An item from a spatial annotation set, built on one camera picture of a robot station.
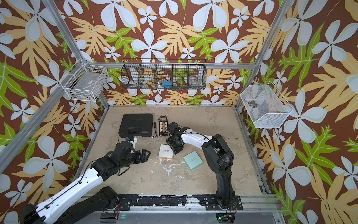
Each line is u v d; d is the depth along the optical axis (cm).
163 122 108
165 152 90
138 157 68
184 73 98
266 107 84
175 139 70
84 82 84
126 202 74
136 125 104
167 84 96
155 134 101
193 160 86
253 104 86
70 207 46
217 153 55
